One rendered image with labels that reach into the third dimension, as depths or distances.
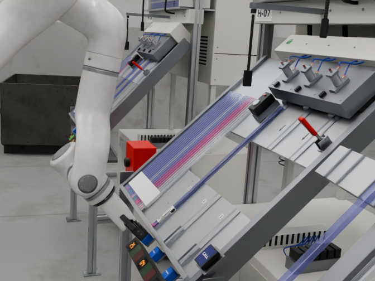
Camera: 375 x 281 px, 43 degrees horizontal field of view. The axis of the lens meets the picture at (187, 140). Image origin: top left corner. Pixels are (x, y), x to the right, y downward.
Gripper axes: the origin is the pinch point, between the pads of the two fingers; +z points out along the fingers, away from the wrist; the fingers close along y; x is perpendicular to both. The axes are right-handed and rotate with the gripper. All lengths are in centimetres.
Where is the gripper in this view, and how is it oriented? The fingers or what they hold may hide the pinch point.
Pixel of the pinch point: (139, 231)
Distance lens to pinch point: 134.4
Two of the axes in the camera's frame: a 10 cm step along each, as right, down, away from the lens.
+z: 5.8, 7.1, 4.0
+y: 3.5, 2.3, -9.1
